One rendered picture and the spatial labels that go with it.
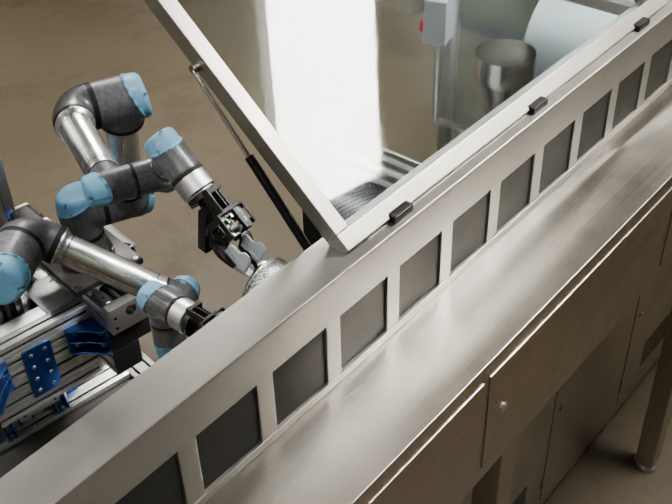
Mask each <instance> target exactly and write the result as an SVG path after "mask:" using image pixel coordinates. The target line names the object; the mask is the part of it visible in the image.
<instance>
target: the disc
mask: <svg viewBox="0 0 672 504"><path fill-rule="evenodd" d="M272 263H280V264H283V265H284V266H285V265H286V264H288V263H287V262H286V261H285V260H284V259H282V258H280V257H272V258H269V259H267V260H266V261H264V262H263V263H261V264H260V265H259V266H258V267H257V268H256V269H255V270H254V271H253V273H252V274H251V276H250V277H249V279H248V281H247V282H246V285H245V287H244V290H243V293H242V297H243V296H245V295H246V294H247V293H248V291H249V288H250V286H251V284H252V282H253V280H254V279H255V277H256V276H257V275H258V274H259V272H260V271H261V270H262V269H264V268H265V267H266V266H268V265H270V264H272ZM242 297H241V298H242Z"/></svg>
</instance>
